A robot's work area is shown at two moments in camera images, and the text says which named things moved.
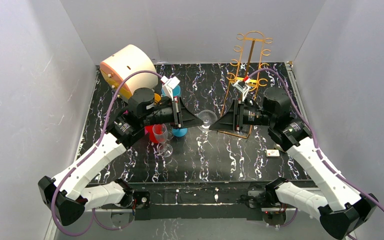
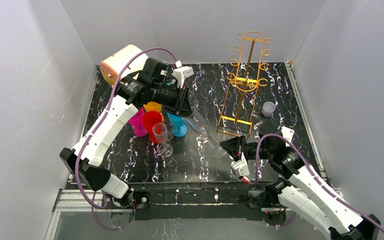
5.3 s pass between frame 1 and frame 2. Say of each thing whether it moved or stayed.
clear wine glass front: stayed
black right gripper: moved
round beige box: stayed
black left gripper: moved
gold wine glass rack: stayed
